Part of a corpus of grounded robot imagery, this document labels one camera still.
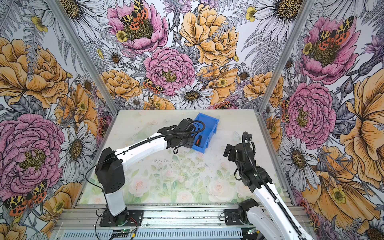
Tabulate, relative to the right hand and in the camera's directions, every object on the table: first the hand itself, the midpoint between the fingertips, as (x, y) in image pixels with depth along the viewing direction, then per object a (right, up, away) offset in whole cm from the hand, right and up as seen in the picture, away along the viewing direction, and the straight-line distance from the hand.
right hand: (235, 151), depth 78 cm
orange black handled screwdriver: (-18, +3, +23) cm, 30 cm away
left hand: (-26, +4, +8) cm, 28 cm away
